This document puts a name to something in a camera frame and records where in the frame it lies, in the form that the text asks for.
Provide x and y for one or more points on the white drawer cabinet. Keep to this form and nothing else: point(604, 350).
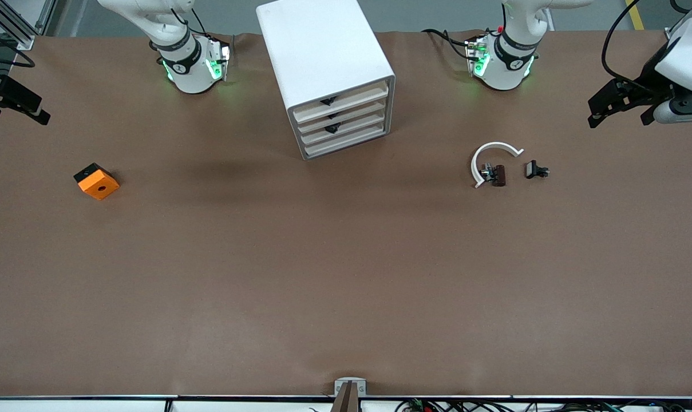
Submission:
point(317, 51)

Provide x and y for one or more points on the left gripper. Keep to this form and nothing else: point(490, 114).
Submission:
point(652, 75)

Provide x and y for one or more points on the small black clip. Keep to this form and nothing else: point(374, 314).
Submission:
point(532, 169)

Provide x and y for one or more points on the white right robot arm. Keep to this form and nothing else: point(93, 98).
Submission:
point(188, 74)

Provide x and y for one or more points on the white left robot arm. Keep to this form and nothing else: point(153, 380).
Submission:
point(503, 71)

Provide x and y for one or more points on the small brown part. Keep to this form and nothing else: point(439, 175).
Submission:
point(499, 175)

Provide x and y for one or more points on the aluminium frame profile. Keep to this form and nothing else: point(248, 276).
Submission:
point(20, 43)

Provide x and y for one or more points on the grey metal bracket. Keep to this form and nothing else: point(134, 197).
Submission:
point(340, 386)

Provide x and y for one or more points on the white table edge rail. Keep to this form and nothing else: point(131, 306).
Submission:
point(65, 405)

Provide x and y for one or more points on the brown table mat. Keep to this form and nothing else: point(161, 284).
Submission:
point(346, 286)

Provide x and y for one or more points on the orange and black block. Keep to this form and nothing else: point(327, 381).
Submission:
point(98, 184)

